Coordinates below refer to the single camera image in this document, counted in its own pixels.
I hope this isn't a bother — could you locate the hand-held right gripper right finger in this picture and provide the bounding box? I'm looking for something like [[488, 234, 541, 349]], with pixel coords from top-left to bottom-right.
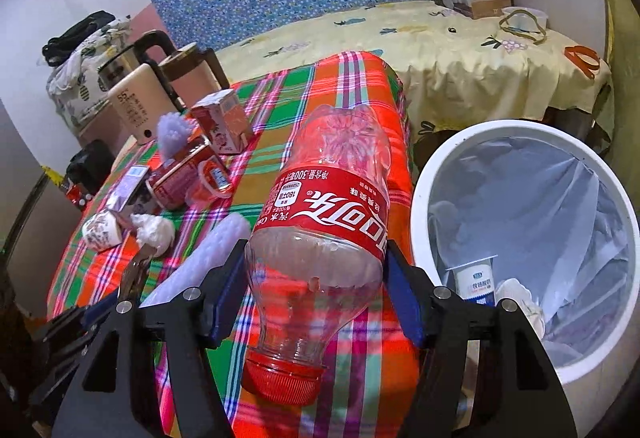
[[385, 241, 586, 438]]

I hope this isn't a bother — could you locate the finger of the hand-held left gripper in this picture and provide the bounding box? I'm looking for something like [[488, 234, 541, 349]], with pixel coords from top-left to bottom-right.
[[119, 243, 157, 305], [81, 301, 123, 325]]

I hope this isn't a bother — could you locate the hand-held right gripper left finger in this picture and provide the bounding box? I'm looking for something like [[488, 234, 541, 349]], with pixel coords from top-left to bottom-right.
[[52, 241, 248, 438]]

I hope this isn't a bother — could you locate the white tissue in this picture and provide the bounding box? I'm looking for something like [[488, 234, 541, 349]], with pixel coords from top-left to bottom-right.
[[130, 212, 176, 255]]

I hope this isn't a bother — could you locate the patterned paper cup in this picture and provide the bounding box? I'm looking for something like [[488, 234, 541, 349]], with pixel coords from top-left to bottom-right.
[[81, 212, 123, 253]]

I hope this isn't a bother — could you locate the small carton pack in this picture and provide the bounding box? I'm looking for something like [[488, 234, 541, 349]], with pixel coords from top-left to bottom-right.
[[106, 165, 152, 214]]

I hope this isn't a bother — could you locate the red drink can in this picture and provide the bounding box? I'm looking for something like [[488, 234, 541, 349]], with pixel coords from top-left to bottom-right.
[[147, 141, 213, 209]]

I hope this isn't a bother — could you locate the red jelly cup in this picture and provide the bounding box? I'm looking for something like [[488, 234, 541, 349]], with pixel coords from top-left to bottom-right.
[[187, 157, 235, 205]]

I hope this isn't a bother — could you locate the clear red-label cola bottle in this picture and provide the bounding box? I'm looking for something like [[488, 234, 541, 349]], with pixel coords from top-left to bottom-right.
[[241, 106, 392, 405]]

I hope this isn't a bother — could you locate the white round trash bin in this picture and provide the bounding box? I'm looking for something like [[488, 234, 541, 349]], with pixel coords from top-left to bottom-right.
[[410, 119, 640, 386]]

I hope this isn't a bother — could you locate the lavender ribbed roll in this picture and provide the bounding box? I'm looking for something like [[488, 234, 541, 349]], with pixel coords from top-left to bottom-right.
[[137, 212, 251, 309]]

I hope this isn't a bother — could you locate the white yogurt cup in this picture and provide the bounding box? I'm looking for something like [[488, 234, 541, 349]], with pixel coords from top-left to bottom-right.
[[444, 254, 500, 308]]

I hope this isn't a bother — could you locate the crumpled printed paper napkin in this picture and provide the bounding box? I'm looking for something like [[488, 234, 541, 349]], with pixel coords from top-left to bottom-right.
[[495, 278, 547, 336]]

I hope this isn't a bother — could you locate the black case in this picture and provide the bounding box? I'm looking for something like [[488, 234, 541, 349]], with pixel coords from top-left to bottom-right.
[[65, 141, 116, 209]]

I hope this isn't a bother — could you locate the pink chair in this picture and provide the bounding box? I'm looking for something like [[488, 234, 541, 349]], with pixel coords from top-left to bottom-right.
[[77, 106, 136, 154]]

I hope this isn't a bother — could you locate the red drink carton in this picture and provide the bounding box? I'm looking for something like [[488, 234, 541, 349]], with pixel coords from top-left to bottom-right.
[[191, 89, 254, 155]]

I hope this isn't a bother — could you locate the translucent white bin liner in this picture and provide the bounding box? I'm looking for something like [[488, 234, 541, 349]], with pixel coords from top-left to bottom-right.
[[427, 138, 631, 354]]

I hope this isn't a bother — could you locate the pineapple print cushion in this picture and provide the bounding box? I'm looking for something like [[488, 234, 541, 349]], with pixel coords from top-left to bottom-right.
[[46, 18, 133, 124]]

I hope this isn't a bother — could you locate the plaid tablecloth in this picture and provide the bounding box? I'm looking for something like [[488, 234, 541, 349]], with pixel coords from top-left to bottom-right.
[[47, 49, 426, 438]]

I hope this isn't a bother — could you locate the pink mug with brown lid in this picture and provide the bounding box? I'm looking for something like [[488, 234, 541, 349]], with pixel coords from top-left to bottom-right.
[[159, 43, 231, 111]]

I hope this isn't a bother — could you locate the black bag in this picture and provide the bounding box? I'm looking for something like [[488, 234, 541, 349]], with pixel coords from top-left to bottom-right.
[[42, 10, 118, 66]]

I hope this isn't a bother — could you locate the bed with yellow sheet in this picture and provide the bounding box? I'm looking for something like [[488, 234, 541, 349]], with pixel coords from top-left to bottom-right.
[[215, 0, 613, 154]]

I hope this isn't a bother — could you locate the olive band loop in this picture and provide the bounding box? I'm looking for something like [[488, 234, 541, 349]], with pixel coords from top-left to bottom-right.
[[498, 8, 548, 44]]

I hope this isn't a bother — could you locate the steel kettle with black handle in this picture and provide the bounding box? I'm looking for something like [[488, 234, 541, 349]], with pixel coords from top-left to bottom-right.
[[97, 29, 186, 111]]

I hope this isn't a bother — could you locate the orange strap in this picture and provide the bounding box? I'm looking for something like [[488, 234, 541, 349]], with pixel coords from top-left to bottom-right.
[[564, 46, 601, 79]]

